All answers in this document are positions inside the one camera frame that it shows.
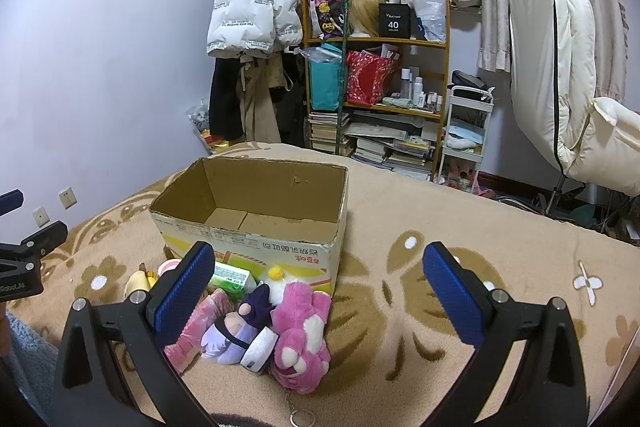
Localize yellow dog plush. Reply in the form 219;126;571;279
124;263;157;298

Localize white puffer jacket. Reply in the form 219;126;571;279
206;0;303;58

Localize open cardboard box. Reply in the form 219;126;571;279
150;156;348;294

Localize left stack of books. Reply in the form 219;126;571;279
308;112;355;156

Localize white bee plush keychain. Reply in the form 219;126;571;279
259;265;298;297

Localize white cosmetic bottles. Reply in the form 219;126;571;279
400;67;442;114

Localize pink bear plush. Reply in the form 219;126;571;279
269;282;332;395

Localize purple-haired blindfolded plush doll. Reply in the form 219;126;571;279
201;284;279;374

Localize red gift bag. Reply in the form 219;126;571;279
346;51;397;106

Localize white rolling cart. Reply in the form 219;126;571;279
436;83;494;194

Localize black hanging coat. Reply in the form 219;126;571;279
209;58;243;142

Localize lower wall socket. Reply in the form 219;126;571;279
32;206;50;228

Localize right pile of books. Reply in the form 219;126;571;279
342;109;439;181

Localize black box marked 40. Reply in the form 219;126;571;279
378;2;411;39

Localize plastic bag of toys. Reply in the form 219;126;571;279
186;100;231;154

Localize clear plastic bag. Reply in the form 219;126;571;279
411;0;447;43

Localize upper wall socket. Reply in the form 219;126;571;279
58;187;77;209

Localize pink packaged doll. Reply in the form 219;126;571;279
164;288;234;374

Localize blonde wig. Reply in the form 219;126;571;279
348;0;386;37

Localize teal paper bag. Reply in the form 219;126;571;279
303;43;342;110

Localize wall socket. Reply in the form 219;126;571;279
58;187;77;209
32;206;50;228

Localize green tissue pack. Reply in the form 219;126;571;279
207;262;257;301

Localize black and pink plush bag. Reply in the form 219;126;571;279
307;0;345;40

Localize beige trench coat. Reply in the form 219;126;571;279
236;53;293;143

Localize wooden bookshelf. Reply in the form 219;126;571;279
302;0;450;173

